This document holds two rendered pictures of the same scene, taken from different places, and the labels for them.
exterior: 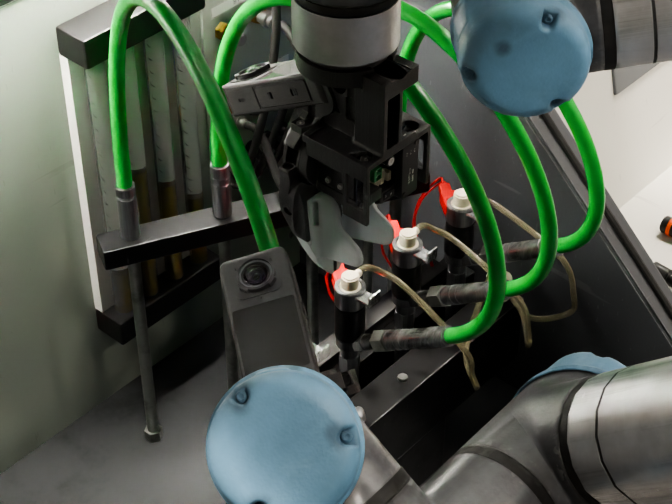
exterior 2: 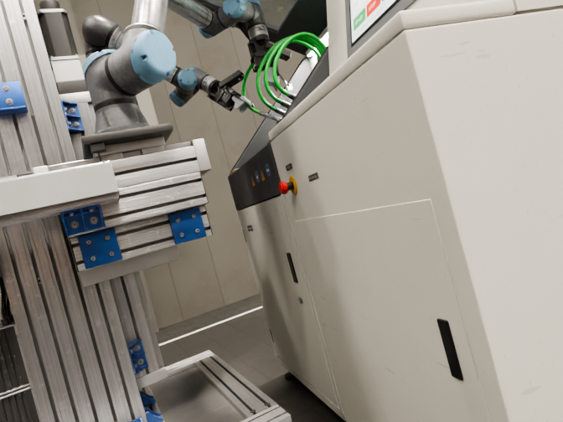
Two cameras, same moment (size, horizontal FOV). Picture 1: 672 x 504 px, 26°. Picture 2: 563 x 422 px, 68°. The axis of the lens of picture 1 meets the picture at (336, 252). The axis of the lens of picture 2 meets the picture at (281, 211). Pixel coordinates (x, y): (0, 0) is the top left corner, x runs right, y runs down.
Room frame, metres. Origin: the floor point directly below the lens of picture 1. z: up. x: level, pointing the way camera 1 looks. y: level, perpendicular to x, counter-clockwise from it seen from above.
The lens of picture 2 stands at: (1.62, -1.50, 0.74)
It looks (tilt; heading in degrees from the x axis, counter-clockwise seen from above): 0 degrees down; 120
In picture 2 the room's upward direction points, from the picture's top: 15 degrees counter-clockwise
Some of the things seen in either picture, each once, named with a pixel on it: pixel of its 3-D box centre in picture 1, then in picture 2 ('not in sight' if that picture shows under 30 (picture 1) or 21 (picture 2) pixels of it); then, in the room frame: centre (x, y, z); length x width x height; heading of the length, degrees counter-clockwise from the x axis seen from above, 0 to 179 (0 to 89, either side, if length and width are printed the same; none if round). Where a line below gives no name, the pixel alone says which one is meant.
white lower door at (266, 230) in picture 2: not in sight; (280, 290); (0.74, -0.15, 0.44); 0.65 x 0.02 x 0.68; 138
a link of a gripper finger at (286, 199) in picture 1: (308, 186); not in sight; (0.86, 0.02, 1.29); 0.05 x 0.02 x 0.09; 138
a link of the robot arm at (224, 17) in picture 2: not in sight; (235, 11); (0.85, -0.11, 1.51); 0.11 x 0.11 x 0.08; 89
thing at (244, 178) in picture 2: not in sight; (255, 182); (0.75, -0.14, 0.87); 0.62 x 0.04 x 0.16; 138
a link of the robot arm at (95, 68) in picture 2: not in sight; (111, 80); (0.73, -0.68, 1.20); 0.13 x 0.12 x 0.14; 179
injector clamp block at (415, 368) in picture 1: (375, 416); not in sight; (1.00, -0.04, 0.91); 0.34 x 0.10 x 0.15; 138
